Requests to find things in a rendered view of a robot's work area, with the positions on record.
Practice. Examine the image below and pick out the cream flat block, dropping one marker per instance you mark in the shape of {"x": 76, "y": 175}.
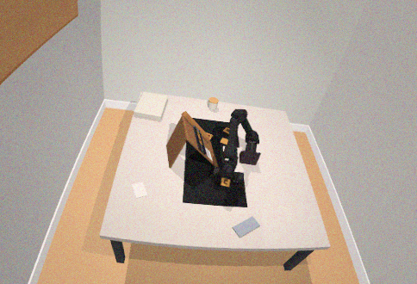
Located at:
{"x": 151, "y": 106}

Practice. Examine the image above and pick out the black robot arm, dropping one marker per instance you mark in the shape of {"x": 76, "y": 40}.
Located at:
{"x": 239, "y": 116}

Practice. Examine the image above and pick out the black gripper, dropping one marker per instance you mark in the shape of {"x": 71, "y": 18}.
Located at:
{"x": 237, "y": 177}

